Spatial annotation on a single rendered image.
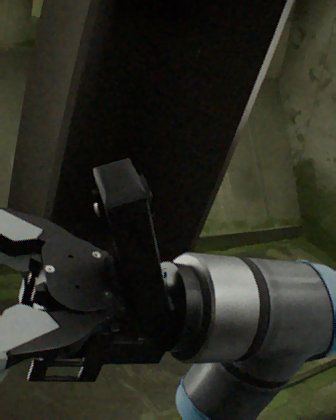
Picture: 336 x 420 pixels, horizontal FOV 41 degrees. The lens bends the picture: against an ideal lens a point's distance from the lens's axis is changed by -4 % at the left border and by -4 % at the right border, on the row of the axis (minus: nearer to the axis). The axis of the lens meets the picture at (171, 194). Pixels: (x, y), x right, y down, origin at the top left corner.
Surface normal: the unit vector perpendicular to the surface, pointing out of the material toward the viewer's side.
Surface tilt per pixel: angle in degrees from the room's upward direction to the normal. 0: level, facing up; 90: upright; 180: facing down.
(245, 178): 57
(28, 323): 14
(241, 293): 43
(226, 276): 25
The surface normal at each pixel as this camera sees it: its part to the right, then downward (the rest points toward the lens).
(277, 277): 0.42, -0.69
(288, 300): 0.47, -0.35
